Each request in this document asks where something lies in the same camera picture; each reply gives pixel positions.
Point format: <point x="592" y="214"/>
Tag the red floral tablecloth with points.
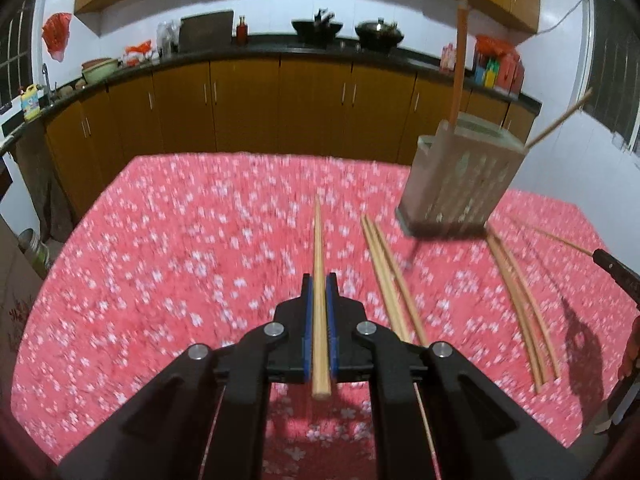
<point x="175" y="270"/>

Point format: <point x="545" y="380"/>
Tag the colourful bottles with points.
<point x="487" y="75"/>

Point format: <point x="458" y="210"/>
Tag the orange and white plastic bag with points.
<point x="137" y="51"/>

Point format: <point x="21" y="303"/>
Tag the wooden chopsticks pair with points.
<point x="515" y="305"/>

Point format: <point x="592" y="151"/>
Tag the person's right hand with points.
<point x="631" y="347"/>

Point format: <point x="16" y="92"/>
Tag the pink bottle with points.
<point x="447" y="59"/>

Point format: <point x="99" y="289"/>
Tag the yellow detergent bottle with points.
<point x="31" y="105"/>

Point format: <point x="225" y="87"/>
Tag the red bottle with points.
<point x="242" y="32"/>

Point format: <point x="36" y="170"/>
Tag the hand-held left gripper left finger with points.
<point x="306" y="330"/>

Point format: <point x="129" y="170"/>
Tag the green basin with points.
<point x="100" y="72"/>

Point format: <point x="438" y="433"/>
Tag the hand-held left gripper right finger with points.
<point x="332" y="330"/>

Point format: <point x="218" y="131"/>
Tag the metal faucet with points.
<point x="45" y="77"/>

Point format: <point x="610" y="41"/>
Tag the barred window beside sink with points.
<point x="12" y="55"/>

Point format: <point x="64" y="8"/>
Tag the clear plastic bag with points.
<point x="167" y="37"/>

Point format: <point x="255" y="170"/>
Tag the reddish-brown chopstick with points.
<point x="459" y="70"/>

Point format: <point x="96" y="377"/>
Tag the beige cardboard box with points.
<point x="15" y="310"/>

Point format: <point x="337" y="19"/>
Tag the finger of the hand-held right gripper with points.
<point x="620" y="275"/>

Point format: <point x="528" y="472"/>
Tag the wooden lower kitchen cabinets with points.
<point x="250" y="105"/>

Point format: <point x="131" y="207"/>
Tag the barred window with white frame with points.
<point x="615" y="70"/>

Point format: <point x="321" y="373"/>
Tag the brown hanging towel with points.
<point x="40" y="175"/>

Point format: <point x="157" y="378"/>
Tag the dark wooden cutting board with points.
<point x="207" y="30"/>

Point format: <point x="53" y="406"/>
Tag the black kitchen countertop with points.
<point x="225" y="52"/>

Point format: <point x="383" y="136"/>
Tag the hanging red plastic bag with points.
<point x="56" y="35"/>

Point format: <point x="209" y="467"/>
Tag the black wok with lid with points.
<point x="379" y="35"/>

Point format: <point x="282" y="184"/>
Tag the grey slotted utensil holder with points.
<point x="450" y="180"/>

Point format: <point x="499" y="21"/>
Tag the metal pot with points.
<point x="32" y="252"/>

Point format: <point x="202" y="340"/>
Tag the thin wooden chopstick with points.
<point x="565" y="242"/>

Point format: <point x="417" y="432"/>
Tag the wooden chopstick pair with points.
<point x="382" y="270"/>
<point x="530" y="300"/>

